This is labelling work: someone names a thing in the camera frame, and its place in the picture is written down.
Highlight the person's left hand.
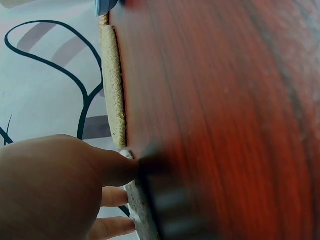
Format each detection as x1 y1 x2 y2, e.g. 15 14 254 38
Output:
0 134 140 240

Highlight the grey speckled round mat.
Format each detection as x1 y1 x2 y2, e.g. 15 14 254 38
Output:
119 147 162 240

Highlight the black blurred object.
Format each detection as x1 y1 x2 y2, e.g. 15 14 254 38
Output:
137 146 203 240

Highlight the blue object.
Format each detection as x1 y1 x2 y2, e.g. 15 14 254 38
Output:
95 0 119 17

